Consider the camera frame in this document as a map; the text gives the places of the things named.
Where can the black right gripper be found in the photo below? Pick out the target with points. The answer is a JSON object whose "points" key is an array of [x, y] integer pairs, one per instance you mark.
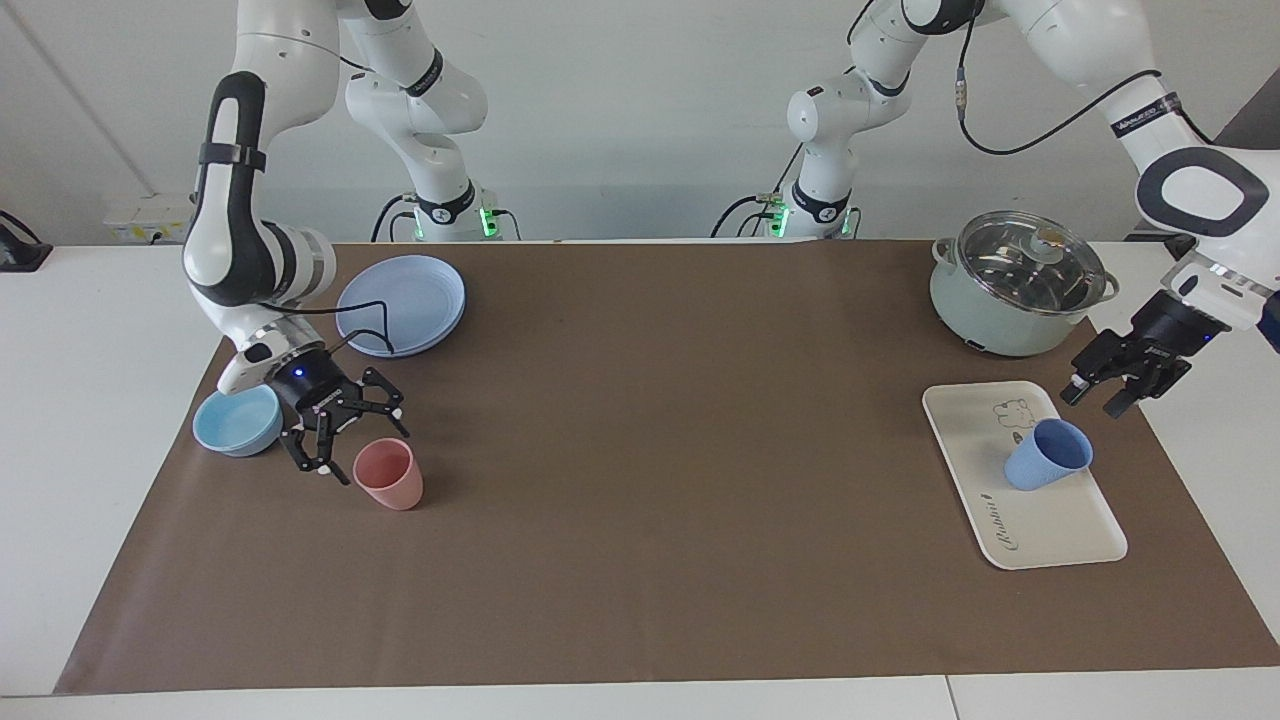
{"points": [[312, 385]]}

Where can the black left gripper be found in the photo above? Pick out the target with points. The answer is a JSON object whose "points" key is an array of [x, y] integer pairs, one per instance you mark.
{"points": [[1178, 332]]}

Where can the pink plastic cup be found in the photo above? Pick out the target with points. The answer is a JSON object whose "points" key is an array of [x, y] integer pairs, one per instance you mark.
{"points": [[390, 485]]}

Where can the blue plastic cup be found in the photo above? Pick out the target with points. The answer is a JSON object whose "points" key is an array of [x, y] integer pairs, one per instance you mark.
{"points": [[1040, 460]]}

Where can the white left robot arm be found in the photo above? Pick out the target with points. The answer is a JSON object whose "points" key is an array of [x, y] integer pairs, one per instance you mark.
{"points": [[1080, 40]]}

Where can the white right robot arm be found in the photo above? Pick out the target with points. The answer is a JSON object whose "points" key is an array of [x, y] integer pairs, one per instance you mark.
{"points": [[280, 60]]}

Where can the cream tray with rabbit print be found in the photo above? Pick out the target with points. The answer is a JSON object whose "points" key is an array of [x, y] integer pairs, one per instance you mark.
{"points": [[1050, 525]]}

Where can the light blue bowl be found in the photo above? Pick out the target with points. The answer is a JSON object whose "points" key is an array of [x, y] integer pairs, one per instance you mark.
{"points": [[230, 425]]}

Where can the blue round plate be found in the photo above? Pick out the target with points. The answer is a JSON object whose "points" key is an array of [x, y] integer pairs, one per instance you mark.
{"points": [[410, 290]]}

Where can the blue crate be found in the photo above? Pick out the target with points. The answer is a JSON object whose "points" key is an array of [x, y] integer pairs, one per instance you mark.
{"points": [[1272, 335]]}

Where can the pale green cooking pot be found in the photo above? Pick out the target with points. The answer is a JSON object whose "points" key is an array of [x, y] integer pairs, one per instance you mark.
{"points": [[985, 325]]}

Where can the brown table mat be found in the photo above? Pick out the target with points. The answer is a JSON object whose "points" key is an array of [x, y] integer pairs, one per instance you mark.
{"points": [[640, 520]]}

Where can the black desk clamp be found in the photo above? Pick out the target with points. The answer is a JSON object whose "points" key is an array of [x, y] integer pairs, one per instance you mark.
{"points": [[20, 255]]}

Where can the white wall socket box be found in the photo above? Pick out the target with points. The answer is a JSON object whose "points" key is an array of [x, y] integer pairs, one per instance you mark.
{"points": [[145, 215]]}

